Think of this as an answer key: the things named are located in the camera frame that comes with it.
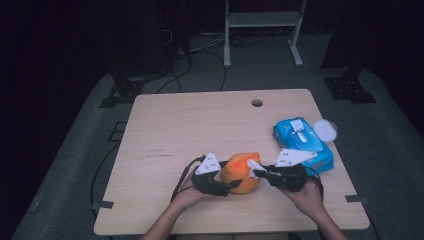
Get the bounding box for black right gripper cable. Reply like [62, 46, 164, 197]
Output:
[304, 166, 325, 202]

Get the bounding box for white floor cables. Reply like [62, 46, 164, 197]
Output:
[189, 31, 228, 54]

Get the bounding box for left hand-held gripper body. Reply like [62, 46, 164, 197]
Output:
[191, 152, 232, 197]

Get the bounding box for black stand base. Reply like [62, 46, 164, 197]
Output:
[322, 65, 377, 105]
[98, 71, 168, 109]

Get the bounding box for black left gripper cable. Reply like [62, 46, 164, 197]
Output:
[170, 155, 206, 203]

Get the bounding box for blue wet wipes pack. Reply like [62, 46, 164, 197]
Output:
[272, 116, 339, 177]

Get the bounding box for white metal stand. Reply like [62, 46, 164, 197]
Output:
[223, 0, 309, 69]

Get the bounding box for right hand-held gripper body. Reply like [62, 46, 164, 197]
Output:
[267, 148, 319, 193]

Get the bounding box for black floor cable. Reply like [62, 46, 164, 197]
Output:
[156, 49, 228, 95]

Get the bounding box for black tape strip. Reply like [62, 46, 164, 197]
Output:
[91, 199, 115, 211]
[344, 194, 370, 205]

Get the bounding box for orange plush toy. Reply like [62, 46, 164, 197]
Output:
[219, 151, 263, 195]

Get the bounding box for black cable beside table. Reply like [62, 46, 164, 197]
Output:
[89, 143, 122, 218]

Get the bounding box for person's right hand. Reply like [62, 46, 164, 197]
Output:
[282, 180, 326, 221]

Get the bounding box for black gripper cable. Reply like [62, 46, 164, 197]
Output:
[304, 166, 325, 202]
[170, 155, 206, 203]

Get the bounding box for person's left hand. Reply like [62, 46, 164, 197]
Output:
[171, 174, 210, 211]

